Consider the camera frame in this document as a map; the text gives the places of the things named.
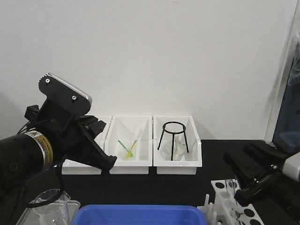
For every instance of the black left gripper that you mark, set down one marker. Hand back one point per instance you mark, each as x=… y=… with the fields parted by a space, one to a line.
x=50 y=119

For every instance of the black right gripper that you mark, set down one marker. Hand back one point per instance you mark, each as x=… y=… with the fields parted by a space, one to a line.
x=281 y=186

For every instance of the clear glass test tube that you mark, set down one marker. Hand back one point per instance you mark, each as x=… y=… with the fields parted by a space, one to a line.
x=231 y=188

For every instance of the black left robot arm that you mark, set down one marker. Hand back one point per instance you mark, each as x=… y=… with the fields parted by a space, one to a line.
x=23 y=157

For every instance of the grey blue pegboard drying rack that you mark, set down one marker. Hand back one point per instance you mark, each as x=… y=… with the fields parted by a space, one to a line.
x=287 y=131

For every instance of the white test tube rack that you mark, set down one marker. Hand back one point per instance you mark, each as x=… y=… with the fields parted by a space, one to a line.
x=220 y=212

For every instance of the yellow green pipettes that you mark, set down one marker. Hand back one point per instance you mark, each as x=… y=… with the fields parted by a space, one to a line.
x=130 y=148

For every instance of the middle white storage bin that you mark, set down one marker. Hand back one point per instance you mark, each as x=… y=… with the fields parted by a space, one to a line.
x=126 y=128

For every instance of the white storage bin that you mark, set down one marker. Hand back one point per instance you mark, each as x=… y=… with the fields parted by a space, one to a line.
x=82 y=167
x=191 y=161
x=126 y=128

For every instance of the left white storage bin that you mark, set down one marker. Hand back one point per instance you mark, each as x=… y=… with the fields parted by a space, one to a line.
x=82 y=167

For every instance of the blue plastic tray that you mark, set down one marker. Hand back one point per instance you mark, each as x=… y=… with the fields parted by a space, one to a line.
x=129 y=214

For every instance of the clear glass flask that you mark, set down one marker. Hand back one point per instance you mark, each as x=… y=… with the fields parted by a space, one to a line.
x=173 y=151

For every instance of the right white storage bin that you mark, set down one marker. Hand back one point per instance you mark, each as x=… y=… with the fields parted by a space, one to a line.
x=191 y=161

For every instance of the clear glass beaker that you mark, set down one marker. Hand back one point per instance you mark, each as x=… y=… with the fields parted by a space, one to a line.
x=51 y=207

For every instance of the clear plastic bag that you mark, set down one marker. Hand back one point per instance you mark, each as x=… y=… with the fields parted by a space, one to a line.
x=294 y=76

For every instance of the grey metal tray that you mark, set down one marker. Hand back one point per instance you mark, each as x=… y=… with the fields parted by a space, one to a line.
x=30 y=218

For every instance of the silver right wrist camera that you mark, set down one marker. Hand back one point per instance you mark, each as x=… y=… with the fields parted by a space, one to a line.
x=291 y=167

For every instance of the black wire tripod stand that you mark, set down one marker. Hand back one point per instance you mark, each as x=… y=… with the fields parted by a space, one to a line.
x=176 y=130

